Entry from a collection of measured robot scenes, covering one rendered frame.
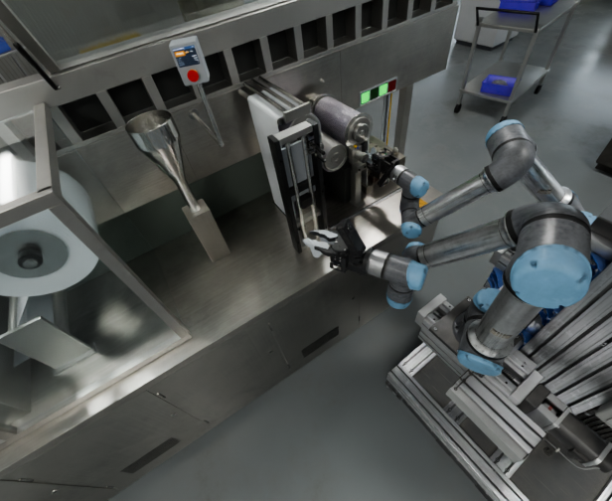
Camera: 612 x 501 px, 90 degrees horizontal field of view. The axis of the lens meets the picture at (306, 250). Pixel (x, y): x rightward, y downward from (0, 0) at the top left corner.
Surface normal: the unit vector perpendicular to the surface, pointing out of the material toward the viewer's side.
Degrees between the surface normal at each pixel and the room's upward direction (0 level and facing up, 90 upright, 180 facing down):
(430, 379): 0
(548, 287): 83
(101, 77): 90
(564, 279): 84
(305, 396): 0
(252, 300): 0
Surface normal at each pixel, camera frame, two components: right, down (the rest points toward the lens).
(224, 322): -0.12, -0.63
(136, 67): 0.53, 0.61
